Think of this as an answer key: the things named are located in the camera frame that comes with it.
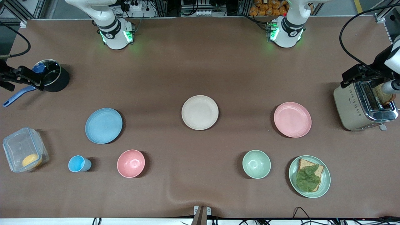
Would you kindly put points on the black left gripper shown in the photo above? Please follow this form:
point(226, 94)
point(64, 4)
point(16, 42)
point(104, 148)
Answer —
point(380, 62)

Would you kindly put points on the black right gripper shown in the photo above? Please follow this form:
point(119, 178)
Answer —
point(3, 76)

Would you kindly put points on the pink plate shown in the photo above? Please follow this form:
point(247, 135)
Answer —
point(292, 119)

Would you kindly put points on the blue plate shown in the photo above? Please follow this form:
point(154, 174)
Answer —
point(103, 126)

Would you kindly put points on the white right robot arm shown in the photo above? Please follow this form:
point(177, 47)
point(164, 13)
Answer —
point(114, 34)

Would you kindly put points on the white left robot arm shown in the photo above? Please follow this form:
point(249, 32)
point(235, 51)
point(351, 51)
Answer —
point(290, 31)

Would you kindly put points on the beige chrome toaster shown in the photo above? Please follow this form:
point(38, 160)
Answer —
point(353, 109)

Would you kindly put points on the brown toast slice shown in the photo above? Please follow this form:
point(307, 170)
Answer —
point(384, 97)

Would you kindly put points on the clear plastic container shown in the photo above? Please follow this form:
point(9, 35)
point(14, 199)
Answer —
point(18, 147)

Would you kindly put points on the orange food piece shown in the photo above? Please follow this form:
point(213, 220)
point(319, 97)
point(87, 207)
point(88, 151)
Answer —
point(32, 160)

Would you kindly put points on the blue cup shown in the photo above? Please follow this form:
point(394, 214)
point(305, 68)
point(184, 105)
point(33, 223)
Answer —
point(78, 164)

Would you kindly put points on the brown bread slice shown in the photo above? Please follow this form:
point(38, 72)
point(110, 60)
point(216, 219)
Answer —
point(304, 163)

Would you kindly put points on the bag of orange buns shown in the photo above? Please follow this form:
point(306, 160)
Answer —
point(268, 7)

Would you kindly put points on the green plate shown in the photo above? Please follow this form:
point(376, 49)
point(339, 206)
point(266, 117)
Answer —
point(325, 184)

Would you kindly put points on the green lettuce leaf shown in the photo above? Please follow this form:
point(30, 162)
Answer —
point(307, 179)

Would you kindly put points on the white power strip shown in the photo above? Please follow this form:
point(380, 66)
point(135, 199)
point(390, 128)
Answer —
point(134, 5)

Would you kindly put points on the green bowl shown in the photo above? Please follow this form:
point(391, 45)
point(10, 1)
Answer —
point(256, 164)

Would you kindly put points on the pink bowl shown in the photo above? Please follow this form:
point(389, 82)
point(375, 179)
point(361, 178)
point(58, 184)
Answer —
point(131, 163)

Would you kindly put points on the brown table mat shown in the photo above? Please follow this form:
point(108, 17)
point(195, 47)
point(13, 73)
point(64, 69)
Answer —
point(200, 68)

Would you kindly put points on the beige plate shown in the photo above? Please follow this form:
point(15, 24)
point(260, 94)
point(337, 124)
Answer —
point(200, 112)

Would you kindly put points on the white multi socket strip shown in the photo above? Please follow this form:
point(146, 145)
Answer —
point(204, 12)

